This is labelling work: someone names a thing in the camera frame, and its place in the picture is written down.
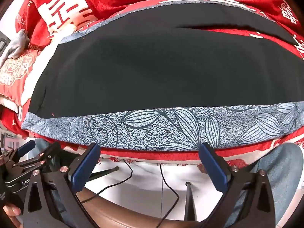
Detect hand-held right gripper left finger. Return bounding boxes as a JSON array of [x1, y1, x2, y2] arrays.
[[23, 143, 101, 228]]

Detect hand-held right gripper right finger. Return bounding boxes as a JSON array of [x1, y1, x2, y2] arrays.
[[199, 143, 277, 228]]

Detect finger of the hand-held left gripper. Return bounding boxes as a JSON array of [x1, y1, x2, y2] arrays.
[[12, 142, 62, 171], [3, 140, 36, 165]]

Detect grey leaf print cloth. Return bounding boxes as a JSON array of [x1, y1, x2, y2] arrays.
[[21, 0, 304, 152]]

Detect black pants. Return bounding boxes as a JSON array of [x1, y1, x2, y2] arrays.
[[28, 1, 304, 120]]

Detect person's left hand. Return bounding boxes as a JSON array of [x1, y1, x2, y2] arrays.
[[2, 204, 24, 228]]

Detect black tripod leg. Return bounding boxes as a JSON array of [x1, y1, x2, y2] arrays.
[[184, 182, 198, 222], [90, 167, 119, 181]]

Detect brown stool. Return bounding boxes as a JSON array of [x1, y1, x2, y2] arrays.
[[75, 188, 228, 228]]

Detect person's right leg in jeans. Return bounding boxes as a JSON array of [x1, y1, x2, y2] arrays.
[[226, 142, 304, 228]]

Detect red gold patterned pillow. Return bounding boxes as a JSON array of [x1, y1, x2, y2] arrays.
[[0, 49, 48, 114]]

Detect small grey cloth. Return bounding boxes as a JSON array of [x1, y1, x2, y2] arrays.
[[0, 28, 31, 68]]

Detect red printed blanket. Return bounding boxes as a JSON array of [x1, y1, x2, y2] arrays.
[[0, 0, 304, 169]]

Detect black cable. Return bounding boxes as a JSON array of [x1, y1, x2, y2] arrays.
[[81, 159, 133, 204], [157, 163, 180, 227]]

